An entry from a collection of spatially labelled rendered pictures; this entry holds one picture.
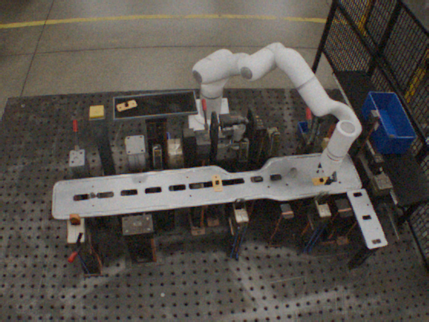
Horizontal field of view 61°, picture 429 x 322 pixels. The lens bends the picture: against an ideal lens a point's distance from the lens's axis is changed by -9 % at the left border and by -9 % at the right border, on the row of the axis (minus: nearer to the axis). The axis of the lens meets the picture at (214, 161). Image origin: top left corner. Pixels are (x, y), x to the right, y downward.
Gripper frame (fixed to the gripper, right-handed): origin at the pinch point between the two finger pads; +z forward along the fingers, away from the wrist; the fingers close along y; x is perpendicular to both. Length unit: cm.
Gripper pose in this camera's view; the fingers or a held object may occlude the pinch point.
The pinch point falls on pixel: (324, 174)
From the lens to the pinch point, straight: 178.7
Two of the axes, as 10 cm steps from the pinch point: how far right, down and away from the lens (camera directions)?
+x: 9.8, -1.1, 1.7
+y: 1.8, 8.0, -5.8
